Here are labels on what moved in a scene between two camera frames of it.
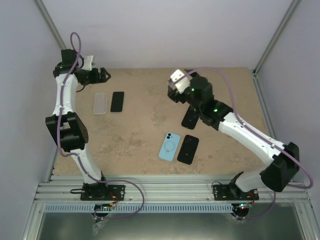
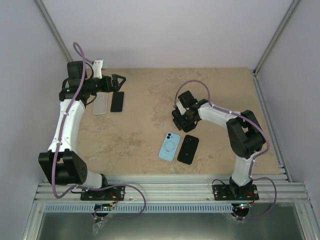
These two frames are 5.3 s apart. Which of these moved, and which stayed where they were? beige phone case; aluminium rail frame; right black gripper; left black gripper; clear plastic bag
Moved: left black gripper; right black gripper
Stayed: clear plastic bag; aluminium rail frame; beige phone case
